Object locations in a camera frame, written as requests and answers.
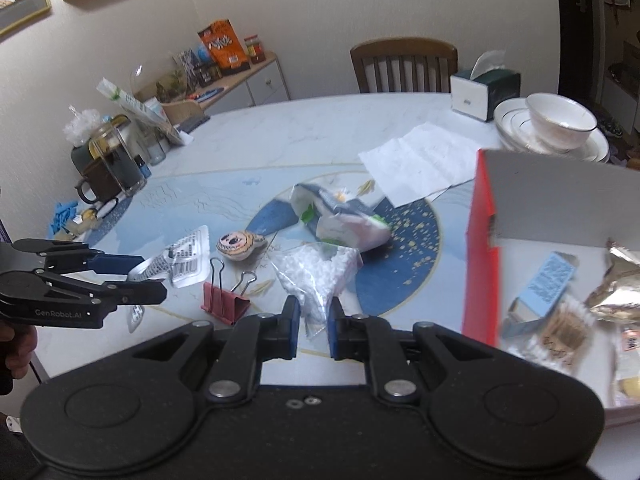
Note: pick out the clear plastic bag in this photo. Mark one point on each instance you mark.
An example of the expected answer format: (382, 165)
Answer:
(80, 125)

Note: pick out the wooden tray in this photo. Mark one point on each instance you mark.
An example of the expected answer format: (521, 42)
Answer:
(182, 110)

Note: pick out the white gold-rimmed bowl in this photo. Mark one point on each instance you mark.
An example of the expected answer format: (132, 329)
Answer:
(560, 127)

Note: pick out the person's left hand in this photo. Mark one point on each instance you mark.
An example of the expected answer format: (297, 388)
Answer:
(20, 350)

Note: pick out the black phone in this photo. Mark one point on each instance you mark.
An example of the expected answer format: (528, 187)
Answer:
(195, 124)

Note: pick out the cotton swab pack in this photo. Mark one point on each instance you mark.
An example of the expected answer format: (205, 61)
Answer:
(565, 332)

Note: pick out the white marble desktop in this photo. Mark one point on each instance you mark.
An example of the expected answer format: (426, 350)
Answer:
(280, 130)

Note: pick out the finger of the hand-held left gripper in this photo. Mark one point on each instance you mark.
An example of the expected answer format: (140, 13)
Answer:
(140, 292)
(117, 264)

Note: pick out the blueberry print bread packet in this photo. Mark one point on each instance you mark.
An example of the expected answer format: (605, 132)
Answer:
(631, 387)

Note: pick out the red sauce jar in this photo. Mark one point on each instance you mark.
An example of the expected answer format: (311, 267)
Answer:
(255, 50)

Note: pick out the navy white snack packet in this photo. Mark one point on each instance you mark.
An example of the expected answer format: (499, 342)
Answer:
(345, 204)

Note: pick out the white paper sheet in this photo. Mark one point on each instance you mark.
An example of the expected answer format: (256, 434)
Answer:
(415, 160)

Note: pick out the dark blue oval dish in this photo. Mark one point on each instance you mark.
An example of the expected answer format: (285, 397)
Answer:
(205, 94)

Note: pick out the blue glove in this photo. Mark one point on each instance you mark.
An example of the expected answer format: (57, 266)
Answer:
(62, 217)

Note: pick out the dark green container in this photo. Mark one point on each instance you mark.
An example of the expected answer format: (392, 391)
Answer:
(80, 157)

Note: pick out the orange snack bag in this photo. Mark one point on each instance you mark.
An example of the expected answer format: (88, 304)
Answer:
(222, 45)

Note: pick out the glass pitcher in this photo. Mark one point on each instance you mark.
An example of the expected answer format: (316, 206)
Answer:
(117, 165)

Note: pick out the dark glass jar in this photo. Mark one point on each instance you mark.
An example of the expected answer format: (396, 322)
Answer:
(207, 74)

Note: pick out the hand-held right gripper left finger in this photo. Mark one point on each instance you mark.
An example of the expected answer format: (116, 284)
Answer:
(294, 330)

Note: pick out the dark entrance door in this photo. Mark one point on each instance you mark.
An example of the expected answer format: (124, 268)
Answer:
(570, 50)

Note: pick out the small wooden toy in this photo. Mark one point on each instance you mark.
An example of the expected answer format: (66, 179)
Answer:
(82, 225)

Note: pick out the white bowl on plates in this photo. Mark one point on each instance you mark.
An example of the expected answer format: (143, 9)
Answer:
(510, 120)

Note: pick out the red cardboard box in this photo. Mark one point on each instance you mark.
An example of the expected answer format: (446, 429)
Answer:
(480, 285)

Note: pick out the brown mug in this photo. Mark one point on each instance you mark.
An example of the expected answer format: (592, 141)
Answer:
(102, 182)

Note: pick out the green tissue box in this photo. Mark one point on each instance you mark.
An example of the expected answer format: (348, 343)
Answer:
(502, 92)

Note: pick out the cartoon face cookie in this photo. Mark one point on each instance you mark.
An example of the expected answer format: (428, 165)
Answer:
(237, 245)

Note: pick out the glass dome with plant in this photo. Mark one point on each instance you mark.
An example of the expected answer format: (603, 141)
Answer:
(167, 87)

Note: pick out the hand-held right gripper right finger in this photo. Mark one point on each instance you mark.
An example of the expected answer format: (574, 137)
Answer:
(335, 332)

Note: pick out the small light blue box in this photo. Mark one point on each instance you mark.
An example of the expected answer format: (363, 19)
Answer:
(550, 280)

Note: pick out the silver blister packet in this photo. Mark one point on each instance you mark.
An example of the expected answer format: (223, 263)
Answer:
(187, 260)

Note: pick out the clear glass cup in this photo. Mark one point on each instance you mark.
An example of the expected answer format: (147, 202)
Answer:
(152, 150)

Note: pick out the red binder clip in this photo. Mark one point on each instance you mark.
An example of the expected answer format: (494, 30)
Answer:
(225, 305)

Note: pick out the wooden slat-back chair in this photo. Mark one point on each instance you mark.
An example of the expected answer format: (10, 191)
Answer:
(400, 47)

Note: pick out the blue printed packet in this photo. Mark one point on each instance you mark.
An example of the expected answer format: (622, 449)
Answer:
(192, 60)

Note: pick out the white wooden sideboard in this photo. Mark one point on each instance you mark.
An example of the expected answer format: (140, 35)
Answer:
(260, 85)

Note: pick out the gold door lock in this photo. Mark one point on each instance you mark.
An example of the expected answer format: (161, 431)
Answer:
(581, 2)

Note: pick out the white green paper packet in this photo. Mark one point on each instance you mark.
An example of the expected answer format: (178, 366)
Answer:
(140, 107)

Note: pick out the clear bag of white pellets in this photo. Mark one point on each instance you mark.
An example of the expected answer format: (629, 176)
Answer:
(320, 270)

